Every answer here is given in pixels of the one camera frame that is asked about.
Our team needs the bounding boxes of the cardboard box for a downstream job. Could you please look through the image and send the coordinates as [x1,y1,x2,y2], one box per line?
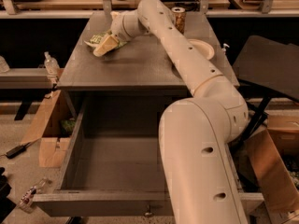
[245,115,299,224]
[21,91,73,168]

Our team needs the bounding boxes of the metal drawer knob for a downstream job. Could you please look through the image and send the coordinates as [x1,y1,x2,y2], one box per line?
[144,205,154,218]

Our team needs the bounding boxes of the plastic bottle on floor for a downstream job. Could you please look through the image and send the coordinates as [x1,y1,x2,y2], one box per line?
[18,177,51,214]

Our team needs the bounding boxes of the left cardboard box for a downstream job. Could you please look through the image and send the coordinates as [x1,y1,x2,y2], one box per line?
[21,91,73,168]

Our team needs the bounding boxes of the grey cabinet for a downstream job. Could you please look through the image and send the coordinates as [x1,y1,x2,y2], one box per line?
[56,10,240,119]

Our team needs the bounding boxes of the white paper bowl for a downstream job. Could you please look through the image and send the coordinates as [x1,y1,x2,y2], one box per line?
[189,39,215,60]

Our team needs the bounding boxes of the white pump dispenser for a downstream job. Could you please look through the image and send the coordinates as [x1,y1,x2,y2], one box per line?
[222,43,230,55]

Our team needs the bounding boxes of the patterned drink can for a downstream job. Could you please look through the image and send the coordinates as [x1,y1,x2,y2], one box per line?
[172,7,186,34]

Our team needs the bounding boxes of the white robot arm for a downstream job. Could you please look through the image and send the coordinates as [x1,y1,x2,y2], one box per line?
[94,0,248,224]

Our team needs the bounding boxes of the low grey shelf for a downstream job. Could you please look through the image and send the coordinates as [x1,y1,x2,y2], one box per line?
[0,68,64,89]

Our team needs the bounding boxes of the right cardboard box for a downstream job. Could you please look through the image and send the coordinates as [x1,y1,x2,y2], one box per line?
[245,115,299,224]

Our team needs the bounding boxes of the clear bottle on shelf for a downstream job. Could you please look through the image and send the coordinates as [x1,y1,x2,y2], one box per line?
[44,51,60,76]

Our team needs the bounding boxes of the green jalapeno chip bag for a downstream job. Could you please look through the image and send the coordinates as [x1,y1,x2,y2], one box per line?
[84,31,127,49]

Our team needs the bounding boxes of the open grey top drawer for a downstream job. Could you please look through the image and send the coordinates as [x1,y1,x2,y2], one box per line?
[35,96,263,217]

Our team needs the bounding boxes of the black power adapter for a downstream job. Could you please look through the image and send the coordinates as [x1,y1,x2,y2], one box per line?
[6,145,26,159]

